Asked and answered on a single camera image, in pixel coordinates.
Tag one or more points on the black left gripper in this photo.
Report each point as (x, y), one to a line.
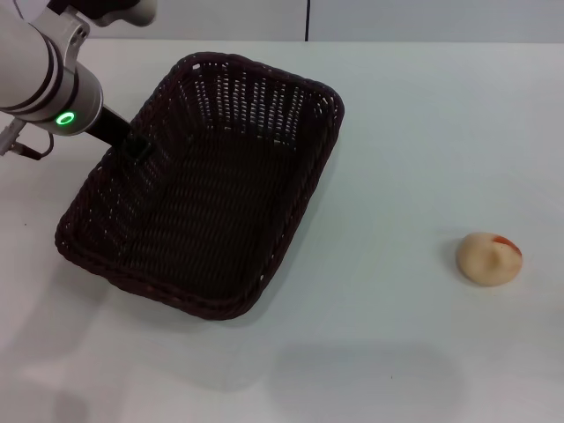
(108, 125)

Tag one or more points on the dark brown woven rectangular basket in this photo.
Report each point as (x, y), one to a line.
(211, 220)

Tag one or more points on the beige bun with orange spot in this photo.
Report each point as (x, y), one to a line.
(482, 262)

